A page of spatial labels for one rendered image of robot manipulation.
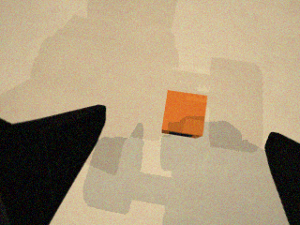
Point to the orange block with dark square mark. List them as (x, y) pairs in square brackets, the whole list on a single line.
[(184, 114)]

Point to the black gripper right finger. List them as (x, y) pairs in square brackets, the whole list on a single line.
[(283, 157)]

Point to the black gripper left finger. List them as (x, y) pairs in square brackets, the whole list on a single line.
[(40, 160)]

